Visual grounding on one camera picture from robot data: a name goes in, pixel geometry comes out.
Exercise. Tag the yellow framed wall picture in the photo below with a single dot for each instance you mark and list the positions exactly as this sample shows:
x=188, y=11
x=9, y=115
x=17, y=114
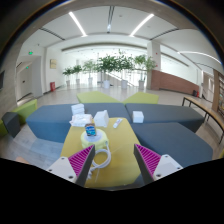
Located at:
x=53, y=63

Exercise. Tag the white tissue box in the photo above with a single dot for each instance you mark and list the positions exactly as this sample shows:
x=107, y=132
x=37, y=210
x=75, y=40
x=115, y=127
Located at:
x=101, y=119

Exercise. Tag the small white cube box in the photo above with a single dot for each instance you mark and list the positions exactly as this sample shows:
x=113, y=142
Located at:
x=138, y=117

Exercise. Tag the green sofa bench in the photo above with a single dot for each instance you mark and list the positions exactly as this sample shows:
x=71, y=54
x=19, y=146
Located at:
x=95, y=97
x=143, y=98

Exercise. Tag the green exit sign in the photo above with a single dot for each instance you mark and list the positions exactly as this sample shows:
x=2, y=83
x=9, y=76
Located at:
x=30, y=52

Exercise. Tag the long grey sofa bench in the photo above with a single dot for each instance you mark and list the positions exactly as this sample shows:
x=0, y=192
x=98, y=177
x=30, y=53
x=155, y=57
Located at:
x=50, y=120

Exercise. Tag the round yellow power strip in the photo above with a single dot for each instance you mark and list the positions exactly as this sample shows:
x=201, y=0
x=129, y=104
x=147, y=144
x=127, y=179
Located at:
x=97, y=142

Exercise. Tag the wooden bench with black legs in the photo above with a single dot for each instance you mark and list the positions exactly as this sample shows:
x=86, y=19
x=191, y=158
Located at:
x=203, y=106

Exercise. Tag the green sofa seat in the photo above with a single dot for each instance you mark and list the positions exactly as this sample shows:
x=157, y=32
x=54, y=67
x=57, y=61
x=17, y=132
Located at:
x=26, y=110

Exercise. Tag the dark grey ottoman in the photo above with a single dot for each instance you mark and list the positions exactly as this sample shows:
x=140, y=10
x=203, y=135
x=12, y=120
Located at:
x=11, y=124

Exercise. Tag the group of potted plants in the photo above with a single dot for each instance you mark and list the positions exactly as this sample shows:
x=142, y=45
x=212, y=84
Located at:
x=108, y=65

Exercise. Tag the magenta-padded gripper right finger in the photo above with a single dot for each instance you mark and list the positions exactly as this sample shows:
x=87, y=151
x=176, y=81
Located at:
x=165, y=165

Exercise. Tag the stack of white boxes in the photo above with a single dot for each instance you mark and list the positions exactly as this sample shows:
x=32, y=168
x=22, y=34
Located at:
x=77, y=109

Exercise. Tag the ceiling light strips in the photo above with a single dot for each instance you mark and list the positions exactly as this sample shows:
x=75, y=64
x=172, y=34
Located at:
x=77, y=24

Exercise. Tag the wooden shelf unit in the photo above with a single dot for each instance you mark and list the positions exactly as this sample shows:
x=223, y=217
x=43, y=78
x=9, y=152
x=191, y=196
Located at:
x=220, y=93

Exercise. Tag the red fire extinguisher box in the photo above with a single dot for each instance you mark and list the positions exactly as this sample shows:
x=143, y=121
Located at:
x=52, y=86

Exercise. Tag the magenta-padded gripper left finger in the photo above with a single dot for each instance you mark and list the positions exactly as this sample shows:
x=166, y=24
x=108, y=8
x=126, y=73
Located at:
x=63, y=166

